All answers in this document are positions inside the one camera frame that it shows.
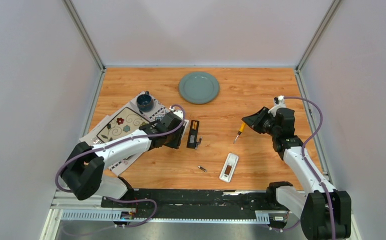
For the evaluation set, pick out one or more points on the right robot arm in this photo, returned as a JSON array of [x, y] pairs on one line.
[[324, 212]]

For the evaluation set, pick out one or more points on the loose battery from QR remote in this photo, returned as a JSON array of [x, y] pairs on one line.
[[198, 143]]

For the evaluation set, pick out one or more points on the floral square plate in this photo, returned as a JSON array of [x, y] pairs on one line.
[[123, 123]]

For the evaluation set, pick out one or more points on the yellow handled screwdriver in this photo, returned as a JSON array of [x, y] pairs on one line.
[[240, 131]]

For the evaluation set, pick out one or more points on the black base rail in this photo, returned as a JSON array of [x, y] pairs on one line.
[[197, 204]]

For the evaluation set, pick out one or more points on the patterned paper placemat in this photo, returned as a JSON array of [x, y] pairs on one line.
[[157, 113]]

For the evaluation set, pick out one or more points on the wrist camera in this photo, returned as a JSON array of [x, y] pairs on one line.
[[178, 111], [279, 102]]

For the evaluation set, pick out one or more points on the metal fork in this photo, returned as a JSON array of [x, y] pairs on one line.
[[96, 141]]

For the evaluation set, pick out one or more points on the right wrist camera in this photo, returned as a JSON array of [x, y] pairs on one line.
[[279, 102]]

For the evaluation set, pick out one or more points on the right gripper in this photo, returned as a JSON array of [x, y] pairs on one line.
[[254, 120]]

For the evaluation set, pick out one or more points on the black remote control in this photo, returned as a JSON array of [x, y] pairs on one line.
[[192, 141]]

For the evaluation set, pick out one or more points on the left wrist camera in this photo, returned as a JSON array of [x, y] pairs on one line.
[[178, 111]]

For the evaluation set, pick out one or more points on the grey-green round plate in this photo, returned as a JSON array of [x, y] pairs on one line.
[[198, 87]]

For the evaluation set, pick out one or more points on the white remote with batteries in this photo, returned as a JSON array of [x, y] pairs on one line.
[[229, 168]]

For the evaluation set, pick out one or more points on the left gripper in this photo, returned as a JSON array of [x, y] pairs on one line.
[[176, 143]]

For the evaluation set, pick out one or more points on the dark blue cup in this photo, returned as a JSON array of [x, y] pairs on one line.
[[145, 102]]

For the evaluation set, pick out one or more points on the white remote with QR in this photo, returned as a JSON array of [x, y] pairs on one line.
[[185, 128]]

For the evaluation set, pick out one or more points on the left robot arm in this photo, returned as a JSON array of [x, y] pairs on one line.
[[83, 171]]

